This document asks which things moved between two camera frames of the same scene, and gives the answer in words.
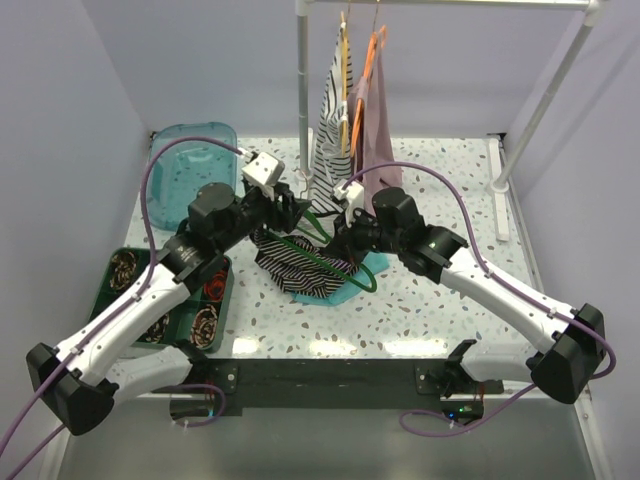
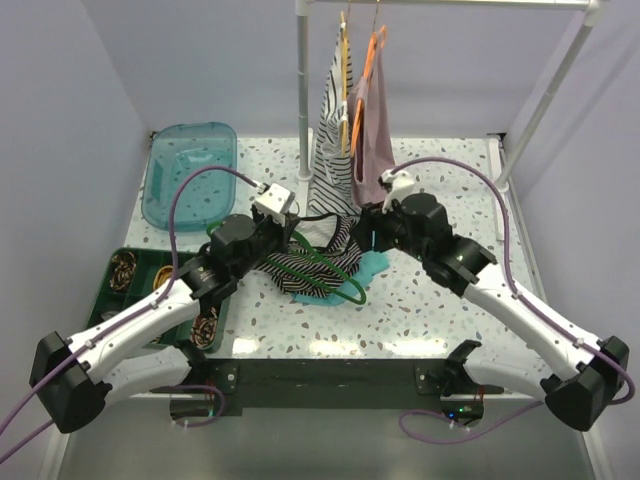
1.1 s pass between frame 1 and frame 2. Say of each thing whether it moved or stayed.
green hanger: moved
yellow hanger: stayed
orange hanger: stayed
